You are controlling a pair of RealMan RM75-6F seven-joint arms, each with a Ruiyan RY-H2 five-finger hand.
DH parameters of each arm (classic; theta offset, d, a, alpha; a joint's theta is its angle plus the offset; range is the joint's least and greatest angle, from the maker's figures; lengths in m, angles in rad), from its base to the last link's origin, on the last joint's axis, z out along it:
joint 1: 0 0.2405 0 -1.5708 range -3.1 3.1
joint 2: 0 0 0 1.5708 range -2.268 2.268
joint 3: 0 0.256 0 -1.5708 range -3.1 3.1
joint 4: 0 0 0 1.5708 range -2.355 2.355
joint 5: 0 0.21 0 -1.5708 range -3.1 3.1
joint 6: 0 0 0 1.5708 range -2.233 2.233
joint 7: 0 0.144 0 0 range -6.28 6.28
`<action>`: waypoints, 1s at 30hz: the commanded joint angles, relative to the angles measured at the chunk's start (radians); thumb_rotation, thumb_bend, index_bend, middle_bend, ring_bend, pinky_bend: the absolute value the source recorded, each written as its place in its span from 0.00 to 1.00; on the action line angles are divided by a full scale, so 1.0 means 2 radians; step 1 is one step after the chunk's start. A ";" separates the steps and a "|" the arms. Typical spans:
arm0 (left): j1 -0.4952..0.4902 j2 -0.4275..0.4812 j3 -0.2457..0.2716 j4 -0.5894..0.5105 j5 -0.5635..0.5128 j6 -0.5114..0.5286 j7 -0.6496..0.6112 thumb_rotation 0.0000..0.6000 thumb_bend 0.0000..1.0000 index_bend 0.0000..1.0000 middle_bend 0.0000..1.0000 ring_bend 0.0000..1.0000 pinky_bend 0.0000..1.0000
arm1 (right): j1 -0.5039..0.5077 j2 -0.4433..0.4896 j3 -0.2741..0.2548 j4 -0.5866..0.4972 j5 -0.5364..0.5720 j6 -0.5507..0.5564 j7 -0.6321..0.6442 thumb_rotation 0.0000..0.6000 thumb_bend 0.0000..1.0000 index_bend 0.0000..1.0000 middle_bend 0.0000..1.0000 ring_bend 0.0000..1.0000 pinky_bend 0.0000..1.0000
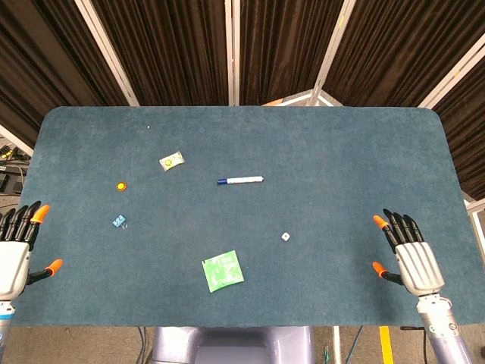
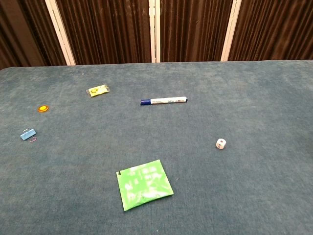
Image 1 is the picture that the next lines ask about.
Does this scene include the blue white marker pen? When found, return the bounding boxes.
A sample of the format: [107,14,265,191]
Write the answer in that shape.
[217,175,264,186]

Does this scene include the yellow floor tape strip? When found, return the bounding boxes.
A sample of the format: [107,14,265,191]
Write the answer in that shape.
[379,325,393,364]

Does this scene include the green white sachet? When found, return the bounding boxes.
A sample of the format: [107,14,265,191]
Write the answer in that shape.
[201,249,246,293]

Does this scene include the small yellow clear packet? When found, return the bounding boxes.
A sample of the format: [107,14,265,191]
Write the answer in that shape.
[158,150,186,172]

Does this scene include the grey robot torso base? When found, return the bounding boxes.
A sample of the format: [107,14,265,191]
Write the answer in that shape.
[151,325,315,364]

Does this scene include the blue floor cable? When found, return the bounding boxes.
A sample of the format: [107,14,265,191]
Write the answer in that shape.
[347,326,364,364]

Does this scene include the blue felt table cover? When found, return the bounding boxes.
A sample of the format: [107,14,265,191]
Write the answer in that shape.
[7,105,479,328]

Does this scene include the black power strip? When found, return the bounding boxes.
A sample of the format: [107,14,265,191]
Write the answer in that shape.
[0,143,32,162]

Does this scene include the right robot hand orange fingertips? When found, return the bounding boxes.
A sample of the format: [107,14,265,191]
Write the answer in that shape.
[372,208,446,297]

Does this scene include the black floor cable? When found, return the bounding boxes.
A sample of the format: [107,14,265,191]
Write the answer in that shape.
[136,326,149,364]

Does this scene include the white table leg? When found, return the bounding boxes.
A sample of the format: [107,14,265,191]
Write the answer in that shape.
[332,325,343,364]

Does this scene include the brown curtain screen panel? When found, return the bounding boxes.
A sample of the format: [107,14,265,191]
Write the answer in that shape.
[314,0,485,108]
[0,0,140,137]
[231,0,355,107]
[418,49,485,202]
[89,0,233,107]

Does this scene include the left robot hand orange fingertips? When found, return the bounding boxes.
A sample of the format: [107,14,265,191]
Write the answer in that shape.
[0,200,64,300]

